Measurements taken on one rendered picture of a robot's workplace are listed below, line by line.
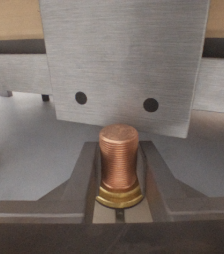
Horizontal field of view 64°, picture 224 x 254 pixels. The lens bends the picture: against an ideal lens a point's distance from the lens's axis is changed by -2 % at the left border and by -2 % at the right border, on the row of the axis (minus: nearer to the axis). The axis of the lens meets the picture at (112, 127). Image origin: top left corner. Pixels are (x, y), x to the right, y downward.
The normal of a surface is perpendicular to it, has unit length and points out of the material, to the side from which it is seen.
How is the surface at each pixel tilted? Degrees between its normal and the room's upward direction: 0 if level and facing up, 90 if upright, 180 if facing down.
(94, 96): 90
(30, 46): 90
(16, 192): 180
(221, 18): 90
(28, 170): 180
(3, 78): 90
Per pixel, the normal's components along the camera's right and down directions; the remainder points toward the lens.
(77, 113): -0.33, 0.44
